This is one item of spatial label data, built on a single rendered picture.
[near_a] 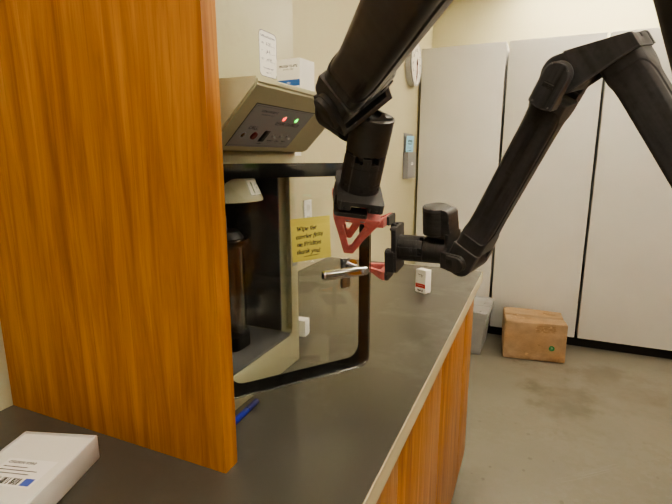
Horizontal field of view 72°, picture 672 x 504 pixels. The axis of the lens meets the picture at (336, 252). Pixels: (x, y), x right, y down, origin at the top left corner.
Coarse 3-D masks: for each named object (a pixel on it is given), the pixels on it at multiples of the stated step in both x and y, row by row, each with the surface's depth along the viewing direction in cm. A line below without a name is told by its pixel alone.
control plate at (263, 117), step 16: (256, 112) 70; (272, 112) 73; (288, 112) 77; (304, 112) 82; (240, 128) 70; (256, 128) 74; (272, 128) 78; (288, 128) 82; (240, 144) 75; (256, 144) 79; (272, 144) 83; (288, 144) 88
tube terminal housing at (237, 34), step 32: (224, 0) 74; (256, 0) 82; (288, 0) 91; (224, 32) 74; (256, 32) 82; (288, 32) 92; (224, 64) 75; (256, 64) 83; (224, 160) 77; (256, 160) 86; (288, 160) 96
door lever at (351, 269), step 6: (348, 264) 86; (354, 264) 85; (330, 270) 80; (336, 270) 80; (342, 270) 80; (348, 270) 81; (354, 270) 82; (360, 270) 82; (366, 270) 82; (324, 276) 79; (330, 276) 79; (336, 276) 80; (342, 276) 80; (348, 276) 81; (354, 276) 82
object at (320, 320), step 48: (240, 192) 74; (288, 192) 78; (240, 240) 75; (288, 240) 80; (336, 240) 84; (240, 288) 77; (288, 288) 81; (336, 288) 86; (240, 336) 78; (288, 336) 83; (336, 336) 88; (240, 384) 80; (288, 384) 85
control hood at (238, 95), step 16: (224, 80) 66; (240, 80) 65; (256, 80) 64; (272, 80) 68; (224, 96) 66; (240, 96) 65; (256, 96) 67; (272, 96) 70; (288, 96) 73; (304, 96) 77; (224, 112) 67; (240, 112) 67; (224, 128) 68; (304, 128) 88; (320, 128) 93; (224, 144) 71; (304, 144) 94
